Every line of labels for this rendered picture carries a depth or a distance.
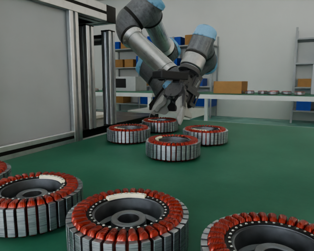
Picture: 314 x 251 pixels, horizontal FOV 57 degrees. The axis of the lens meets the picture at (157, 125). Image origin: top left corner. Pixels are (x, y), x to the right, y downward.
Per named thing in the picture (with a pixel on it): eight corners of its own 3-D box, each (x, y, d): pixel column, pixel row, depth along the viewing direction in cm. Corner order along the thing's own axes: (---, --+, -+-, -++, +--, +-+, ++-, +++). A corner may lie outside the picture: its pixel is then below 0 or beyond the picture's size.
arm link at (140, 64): (150, 87, 168) (135, 71, 171) (167, 71, 168) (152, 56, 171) (145, 81, 156) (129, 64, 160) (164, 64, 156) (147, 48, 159)
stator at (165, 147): (201, 150, 64) (202, 134, 64) (198, 164, 53) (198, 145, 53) (152, 148, 67) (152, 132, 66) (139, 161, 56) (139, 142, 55)
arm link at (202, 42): (220, 39, 99) (217, 23, 92) (208, 66, 98) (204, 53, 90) (199, 35, 103) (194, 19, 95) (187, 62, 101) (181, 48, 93)
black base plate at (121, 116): (47, 111, 148) (46, 107, 148) (158, 119, 120) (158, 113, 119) (-54, 123, 107) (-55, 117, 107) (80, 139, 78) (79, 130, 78)
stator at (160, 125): (162, 126, 98) (162, 115, 97) (185, 131, 89) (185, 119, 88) (134, 130, 91) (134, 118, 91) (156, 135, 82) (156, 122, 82)
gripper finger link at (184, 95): (190, 105, 85) (187, 84, 90) (186, 103, 84) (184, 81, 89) (177, 113, 88) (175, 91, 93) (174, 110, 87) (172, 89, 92)
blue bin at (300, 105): (296, 108, 661) (296, 99, 657) (310, 109, 648) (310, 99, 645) (295, 110, 623) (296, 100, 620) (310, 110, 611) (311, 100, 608)
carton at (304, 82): (297, 86, 653) (298, 78, 650) (316, 86, 637) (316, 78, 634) (297, 86, 618) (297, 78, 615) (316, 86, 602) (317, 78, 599)
